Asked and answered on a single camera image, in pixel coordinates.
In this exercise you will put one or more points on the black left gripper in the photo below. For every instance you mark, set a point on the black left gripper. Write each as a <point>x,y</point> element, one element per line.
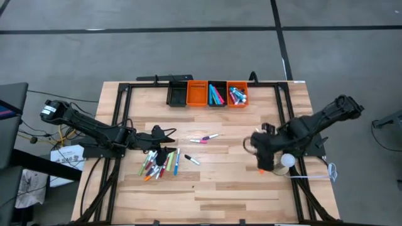
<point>143,142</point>

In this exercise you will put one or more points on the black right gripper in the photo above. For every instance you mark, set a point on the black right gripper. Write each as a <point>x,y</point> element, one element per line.
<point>265,150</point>

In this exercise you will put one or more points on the yellow-green highlighter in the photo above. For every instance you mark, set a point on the yellow-green highlighter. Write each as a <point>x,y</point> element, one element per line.
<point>214,101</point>
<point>170,161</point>

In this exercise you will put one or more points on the red cap white marker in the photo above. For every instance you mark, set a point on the red cap white marker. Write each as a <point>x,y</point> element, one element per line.
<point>150,162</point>
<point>163,172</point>

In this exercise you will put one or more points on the black cap white marker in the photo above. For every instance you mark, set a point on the black cap white marker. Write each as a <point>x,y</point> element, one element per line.
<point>188,157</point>

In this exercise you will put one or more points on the pink cap white marker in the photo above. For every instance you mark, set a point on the pink cap white marker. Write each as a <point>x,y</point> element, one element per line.
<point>201,141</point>

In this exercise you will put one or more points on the teal cap white marker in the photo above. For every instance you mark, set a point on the teal cap white marker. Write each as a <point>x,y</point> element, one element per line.
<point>242,95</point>
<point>237,90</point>

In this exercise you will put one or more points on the pink highlighter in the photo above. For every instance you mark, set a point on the pink highlighter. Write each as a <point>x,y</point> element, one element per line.
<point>221,99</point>
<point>232,99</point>

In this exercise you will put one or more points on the teal highlighter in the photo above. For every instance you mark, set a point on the teal highlighter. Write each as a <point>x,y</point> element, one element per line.
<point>216,93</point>
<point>210,94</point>

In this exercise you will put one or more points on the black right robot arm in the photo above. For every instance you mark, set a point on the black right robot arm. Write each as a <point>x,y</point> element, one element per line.
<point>314,125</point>

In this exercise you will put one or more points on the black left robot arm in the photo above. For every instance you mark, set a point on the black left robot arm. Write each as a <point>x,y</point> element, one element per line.
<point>84,125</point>

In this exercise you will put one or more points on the white globe lamp brass base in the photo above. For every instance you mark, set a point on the white globe lamp brass base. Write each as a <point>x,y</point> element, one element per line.
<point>287,160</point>

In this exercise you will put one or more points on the blue cap white marker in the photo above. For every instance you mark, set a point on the blue cap white marker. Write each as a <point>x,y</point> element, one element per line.
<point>176,166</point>

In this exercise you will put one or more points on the green cap white marker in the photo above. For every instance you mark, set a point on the green cap white marker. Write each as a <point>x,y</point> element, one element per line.
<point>143,166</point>

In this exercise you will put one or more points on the white marker dark label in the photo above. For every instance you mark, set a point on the white marker dark label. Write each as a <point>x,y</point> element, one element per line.
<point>156,174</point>

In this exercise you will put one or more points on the orange cap white marker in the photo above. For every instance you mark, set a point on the orange cap white marker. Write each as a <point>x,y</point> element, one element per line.
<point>147,178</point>

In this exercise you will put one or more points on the black mesh basket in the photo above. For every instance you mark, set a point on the black mesh basket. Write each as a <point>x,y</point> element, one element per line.
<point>177,97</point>
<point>223,86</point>

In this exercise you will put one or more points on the orange mesh basket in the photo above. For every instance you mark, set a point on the orange mesh basket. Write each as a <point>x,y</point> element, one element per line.
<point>237,84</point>
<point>197,94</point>

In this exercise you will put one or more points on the black power strip bar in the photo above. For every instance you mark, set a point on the black power strip bar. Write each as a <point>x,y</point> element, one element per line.
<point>176,77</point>

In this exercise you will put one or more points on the white label sticker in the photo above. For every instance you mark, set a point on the white label sticker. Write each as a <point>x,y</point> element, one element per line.
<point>299,81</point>

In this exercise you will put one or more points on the white printed paper sheet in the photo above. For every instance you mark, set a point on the white printed paper sheet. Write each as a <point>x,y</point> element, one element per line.
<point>66,157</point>

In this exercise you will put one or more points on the black floor beam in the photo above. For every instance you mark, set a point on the black floor beam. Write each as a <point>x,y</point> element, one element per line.
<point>47,164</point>

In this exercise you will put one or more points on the grey chair base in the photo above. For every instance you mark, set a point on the grey chair base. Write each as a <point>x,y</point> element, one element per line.
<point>391,120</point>

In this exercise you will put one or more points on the white crumpled cloth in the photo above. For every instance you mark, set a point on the white crumpled cloth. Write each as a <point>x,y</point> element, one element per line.
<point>31,188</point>

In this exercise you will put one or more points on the dark grey chair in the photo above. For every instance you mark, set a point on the dark grey chair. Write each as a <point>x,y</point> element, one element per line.
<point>12,125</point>

